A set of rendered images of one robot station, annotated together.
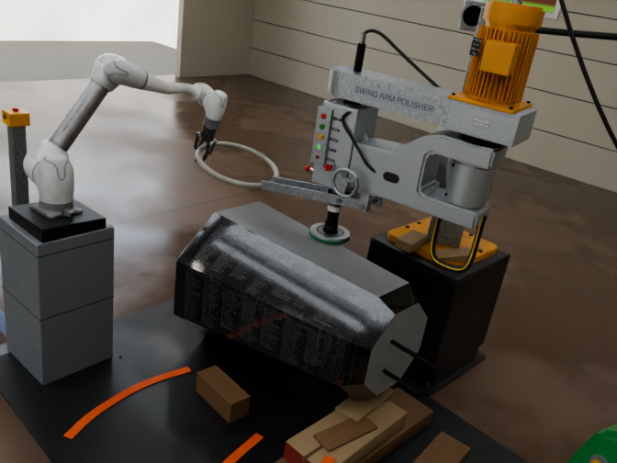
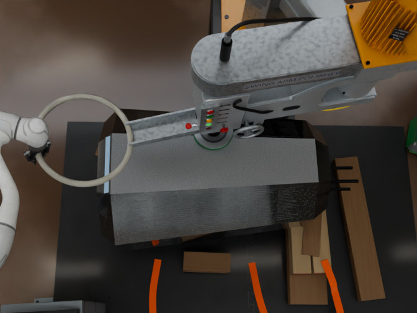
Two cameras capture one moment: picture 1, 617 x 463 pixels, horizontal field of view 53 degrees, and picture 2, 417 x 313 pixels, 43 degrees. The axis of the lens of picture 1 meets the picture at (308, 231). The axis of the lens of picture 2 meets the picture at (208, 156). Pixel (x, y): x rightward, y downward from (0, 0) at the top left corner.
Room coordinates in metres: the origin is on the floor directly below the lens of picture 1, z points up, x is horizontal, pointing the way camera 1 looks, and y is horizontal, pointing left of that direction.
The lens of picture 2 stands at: (2.37, 0.61, 3.54)
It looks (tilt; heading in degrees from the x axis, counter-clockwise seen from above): 73 degrees down; 311
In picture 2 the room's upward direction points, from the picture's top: 9 degrees clockwise
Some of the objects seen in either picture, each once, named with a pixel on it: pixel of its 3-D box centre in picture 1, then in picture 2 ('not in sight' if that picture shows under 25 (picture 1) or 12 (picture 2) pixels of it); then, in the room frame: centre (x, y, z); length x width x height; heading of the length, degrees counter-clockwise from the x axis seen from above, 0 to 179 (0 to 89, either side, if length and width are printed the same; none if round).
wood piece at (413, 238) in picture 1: (411, 241); not in sight; (3.14, -0.58, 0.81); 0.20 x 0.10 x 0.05; 147
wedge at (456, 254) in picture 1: (453, 253); not in sight; (3.05, -0.79, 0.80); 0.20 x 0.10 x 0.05; 100
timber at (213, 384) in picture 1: (222, 393); (206, 262); (2.51, 0.31, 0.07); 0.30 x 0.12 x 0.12; 46
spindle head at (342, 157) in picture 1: (358, 151); (236, 92); (2.95, -0.18, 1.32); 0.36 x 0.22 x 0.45; 59
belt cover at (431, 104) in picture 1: (420, 105); (307, 53); (2.81, -0.41, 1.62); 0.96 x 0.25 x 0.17; 59
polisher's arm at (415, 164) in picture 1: (412, 173); (301, 86); (2.78, -0.44, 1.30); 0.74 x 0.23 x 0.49; 59
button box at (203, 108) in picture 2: (321, 136); (208, 117); (2.93, 0.00, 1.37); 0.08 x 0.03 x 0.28; 59
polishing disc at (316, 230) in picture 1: (330, 231); (213, 130); (2.99, -0.11, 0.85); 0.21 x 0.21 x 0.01
